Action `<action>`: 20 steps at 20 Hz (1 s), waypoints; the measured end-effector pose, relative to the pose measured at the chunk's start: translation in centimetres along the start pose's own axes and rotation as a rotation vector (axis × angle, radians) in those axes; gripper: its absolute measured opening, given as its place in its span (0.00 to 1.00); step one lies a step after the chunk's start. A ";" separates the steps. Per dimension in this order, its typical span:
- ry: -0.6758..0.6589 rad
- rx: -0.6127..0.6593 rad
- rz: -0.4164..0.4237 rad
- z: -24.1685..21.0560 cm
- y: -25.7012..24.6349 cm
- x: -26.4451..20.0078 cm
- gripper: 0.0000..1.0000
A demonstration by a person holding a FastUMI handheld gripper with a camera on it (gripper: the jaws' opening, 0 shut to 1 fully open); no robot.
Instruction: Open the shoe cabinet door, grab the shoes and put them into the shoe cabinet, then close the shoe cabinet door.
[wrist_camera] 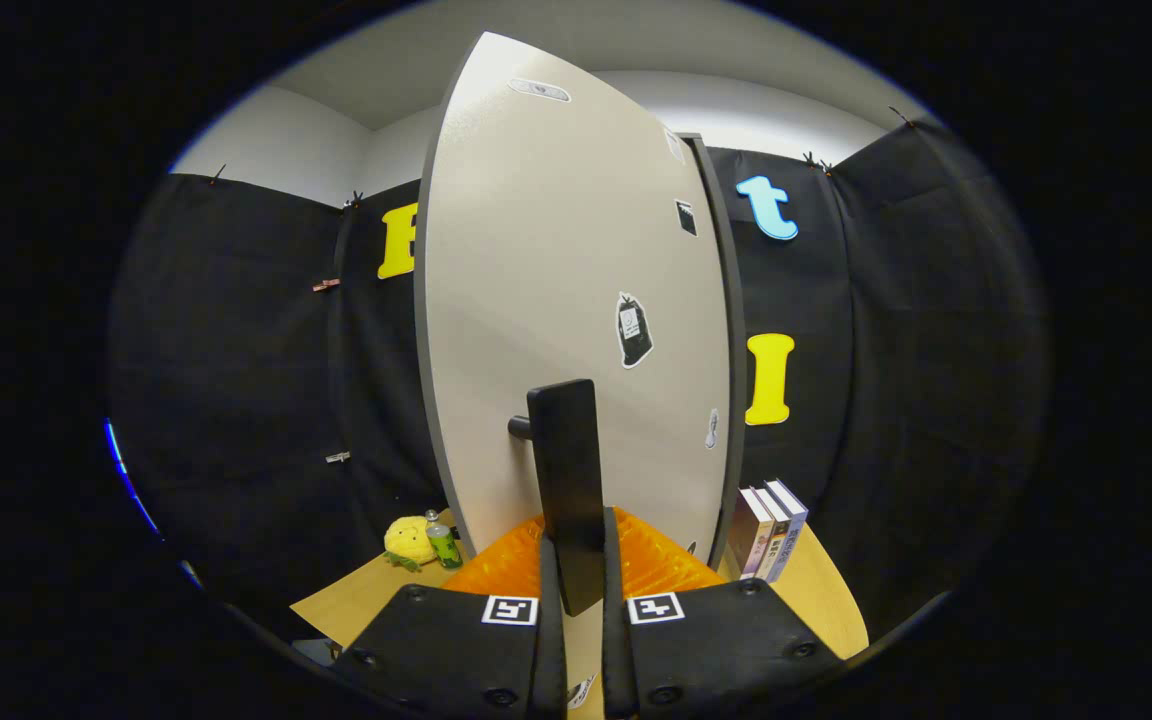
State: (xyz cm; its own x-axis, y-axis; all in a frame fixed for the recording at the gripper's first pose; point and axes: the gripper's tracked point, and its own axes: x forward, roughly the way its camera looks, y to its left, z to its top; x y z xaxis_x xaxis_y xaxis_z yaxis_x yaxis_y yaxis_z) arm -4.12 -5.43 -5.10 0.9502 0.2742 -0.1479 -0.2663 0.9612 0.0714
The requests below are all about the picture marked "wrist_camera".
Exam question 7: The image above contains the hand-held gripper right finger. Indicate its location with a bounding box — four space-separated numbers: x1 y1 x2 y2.
601 505 822 717

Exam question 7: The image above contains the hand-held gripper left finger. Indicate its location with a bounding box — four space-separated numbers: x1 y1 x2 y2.
331 510 569 717

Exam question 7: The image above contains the black door handle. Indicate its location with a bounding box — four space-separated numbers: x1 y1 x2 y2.
508 378 607 617

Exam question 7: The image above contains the grey shoe cabinet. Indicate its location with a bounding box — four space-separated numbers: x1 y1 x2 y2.
681 133 749 576

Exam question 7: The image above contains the beige shoe cabinet door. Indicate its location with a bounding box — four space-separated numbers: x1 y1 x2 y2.
414 30 737 571

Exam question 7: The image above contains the green drink bottle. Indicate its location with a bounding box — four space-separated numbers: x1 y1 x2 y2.
424 510 464 571

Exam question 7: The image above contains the yellow plush toy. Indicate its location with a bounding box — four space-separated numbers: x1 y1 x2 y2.
383 515 440 573

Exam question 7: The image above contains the beige book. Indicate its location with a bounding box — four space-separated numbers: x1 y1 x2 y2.
754 485 793 583

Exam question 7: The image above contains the black backdrop cloth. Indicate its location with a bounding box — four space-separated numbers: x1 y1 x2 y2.
106 120 1052 641

